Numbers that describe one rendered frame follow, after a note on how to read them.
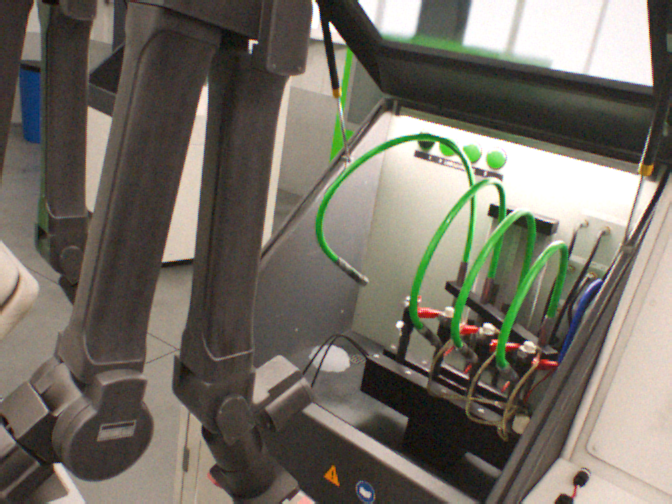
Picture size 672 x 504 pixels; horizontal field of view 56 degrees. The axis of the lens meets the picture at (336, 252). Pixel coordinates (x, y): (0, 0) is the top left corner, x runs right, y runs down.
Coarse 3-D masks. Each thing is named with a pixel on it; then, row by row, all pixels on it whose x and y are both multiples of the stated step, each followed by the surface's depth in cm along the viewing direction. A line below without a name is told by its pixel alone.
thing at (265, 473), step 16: (256, 464) 70; (272, 464) 74; (224, 480) 75; (240, 480) 70; (256, 480) 71; (272, 480) 74; (288, 480) 74; (240, 496) 73; (256, 496) 73; (272, 496) 72; (288, 496) 72
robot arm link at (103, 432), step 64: (128, 0) 49; (192, 0) 45; (256, 0) 49; (128, 64) 48; (192, 64) 48; (128, 128) 48; (192, 128) 51; (128, 192) 49; (128, 256) 51; (128, 320) 53; (128, 384) 52; (64, 448) 51; (128, 448) 55
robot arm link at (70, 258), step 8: (64, 248) 91; (72, 248) 91; (64, 256) 91; (72, 256) 92; (80, 256) 93; (64, 264) 92; (72, 264) 92; (80, 264) 93; (64, 272) 93; (72, 272) 93; (80, 272) 94; (72, 280) 93
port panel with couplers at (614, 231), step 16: (592, 208) 127; (608, 208) 125; (624, 208) 123; (640, 208) 121; (592, 224) 127; (608, 224) 125; (624, 224) 123; (576, 240) 130; (592, 240) 128; (608, 240) 126; (576, 256) 130; (608, 256) 126; (576, 272) 131; (592, 272) 128; (560, 304) 134; (576, 304) 132
